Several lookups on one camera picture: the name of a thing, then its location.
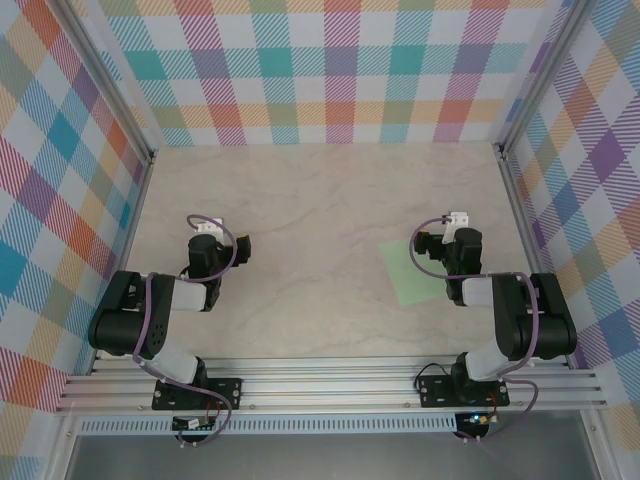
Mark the light green paper sheet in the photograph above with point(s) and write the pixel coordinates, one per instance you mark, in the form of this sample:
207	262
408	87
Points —
410	280

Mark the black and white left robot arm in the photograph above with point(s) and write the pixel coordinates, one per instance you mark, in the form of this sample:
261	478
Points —
125	320

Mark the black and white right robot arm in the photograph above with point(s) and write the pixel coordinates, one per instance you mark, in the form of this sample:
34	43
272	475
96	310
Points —
545	320

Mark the circuit board with lit LED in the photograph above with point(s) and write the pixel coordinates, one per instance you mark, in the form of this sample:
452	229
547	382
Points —
477	419

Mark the black circuit board white label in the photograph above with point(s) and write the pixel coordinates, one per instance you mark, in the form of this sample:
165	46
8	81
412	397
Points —
192	424

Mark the grey metal panel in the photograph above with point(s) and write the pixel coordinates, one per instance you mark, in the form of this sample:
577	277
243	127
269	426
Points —
325	457

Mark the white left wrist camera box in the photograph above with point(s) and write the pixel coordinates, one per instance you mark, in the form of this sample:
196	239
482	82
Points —
210	226

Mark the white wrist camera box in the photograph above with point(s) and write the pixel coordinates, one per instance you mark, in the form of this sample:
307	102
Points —
210	226
457	220

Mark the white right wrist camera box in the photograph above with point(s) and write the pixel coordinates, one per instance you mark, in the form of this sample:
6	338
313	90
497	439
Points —
457	220

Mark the slim aluminium frame bar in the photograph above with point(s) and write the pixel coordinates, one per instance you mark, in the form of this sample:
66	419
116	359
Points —
530	250
125	250

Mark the narrow aluminium rail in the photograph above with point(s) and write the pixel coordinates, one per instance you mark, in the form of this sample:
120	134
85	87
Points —
325	366

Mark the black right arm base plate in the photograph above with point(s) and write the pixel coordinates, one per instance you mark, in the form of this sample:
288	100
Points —
435	392

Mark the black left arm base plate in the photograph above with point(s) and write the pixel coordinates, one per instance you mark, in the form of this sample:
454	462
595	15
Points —
230	395

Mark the wide aluminium rail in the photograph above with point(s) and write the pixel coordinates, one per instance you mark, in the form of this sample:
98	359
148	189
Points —
325	395

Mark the aluminium frame post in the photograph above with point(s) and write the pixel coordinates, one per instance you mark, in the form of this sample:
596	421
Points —
540	75
60	450
107	75
597	450

